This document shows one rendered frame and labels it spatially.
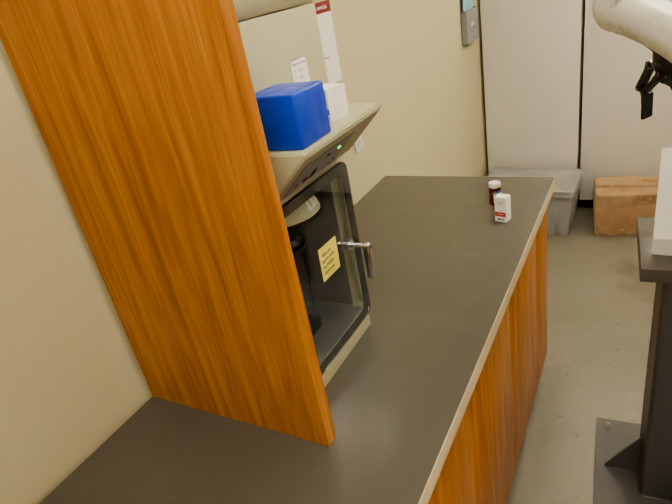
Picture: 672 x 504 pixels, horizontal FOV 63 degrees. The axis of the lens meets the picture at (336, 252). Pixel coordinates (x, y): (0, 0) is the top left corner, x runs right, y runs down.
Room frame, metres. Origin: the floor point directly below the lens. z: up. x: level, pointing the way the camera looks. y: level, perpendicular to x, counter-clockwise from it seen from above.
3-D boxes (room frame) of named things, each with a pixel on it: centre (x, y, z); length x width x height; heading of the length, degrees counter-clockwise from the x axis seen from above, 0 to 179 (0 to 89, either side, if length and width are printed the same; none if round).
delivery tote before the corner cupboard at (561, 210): (3.36, -1.37, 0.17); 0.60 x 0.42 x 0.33; 55
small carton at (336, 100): (1.05, -0.04, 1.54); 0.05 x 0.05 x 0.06; 41
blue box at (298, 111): (0.93, 0.04, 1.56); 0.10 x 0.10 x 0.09; 57
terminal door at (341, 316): (1.04, 0.03, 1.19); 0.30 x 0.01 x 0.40; 147
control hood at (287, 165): (1.01, -0.02, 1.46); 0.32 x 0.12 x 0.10; 147
